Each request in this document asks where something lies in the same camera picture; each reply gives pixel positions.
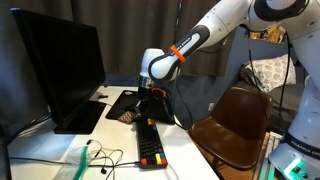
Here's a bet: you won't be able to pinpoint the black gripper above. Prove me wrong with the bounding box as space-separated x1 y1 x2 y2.
137 86 173 122

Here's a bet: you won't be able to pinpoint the black keyboard with coloured keys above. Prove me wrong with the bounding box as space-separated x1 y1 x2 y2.
135 117 169 170

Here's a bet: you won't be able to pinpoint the brown patterned small pouch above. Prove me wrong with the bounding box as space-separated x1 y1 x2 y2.
117 111 139 125

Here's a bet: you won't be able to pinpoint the black mouse pad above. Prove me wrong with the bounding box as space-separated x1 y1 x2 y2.
105 89 177 126

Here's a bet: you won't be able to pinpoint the grey brown curtain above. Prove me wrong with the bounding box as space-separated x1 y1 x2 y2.
0 0 234 79

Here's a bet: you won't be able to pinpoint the clear bag with green zip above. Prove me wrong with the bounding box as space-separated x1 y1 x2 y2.
52 145 91 180

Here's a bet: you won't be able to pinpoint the black computer monitor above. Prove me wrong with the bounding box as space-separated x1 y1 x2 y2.
9 8 108 136

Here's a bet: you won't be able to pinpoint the white ribbed panel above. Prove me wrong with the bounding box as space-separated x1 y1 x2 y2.
266 131 283 159

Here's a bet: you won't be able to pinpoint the white grey patterned pillow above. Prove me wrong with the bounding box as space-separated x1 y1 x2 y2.
244 53 297 93

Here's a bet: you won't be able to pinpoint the grey bed mattress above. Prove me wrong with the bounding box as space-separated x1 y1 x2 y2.
233 79 305 133

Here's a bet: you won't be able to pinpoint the orange cable clip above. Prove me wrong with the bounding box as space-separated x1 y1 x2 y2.
151 87 167 98

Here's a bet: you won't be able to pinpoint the black wired earphones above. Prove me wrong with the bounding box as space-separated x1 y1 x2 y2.
85 138 125 180

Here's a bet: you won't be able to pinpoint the orange strap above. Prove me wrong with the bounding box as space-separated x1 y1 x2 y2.
169 44 187 64

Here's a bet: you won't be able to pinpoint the black keyboard cable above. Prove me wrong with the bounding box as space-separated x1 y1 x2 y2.
9 156 141 168

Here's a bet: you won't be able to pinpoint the yellow wall poster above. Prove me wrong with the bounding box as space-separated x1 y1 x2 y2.
246 24 288 45

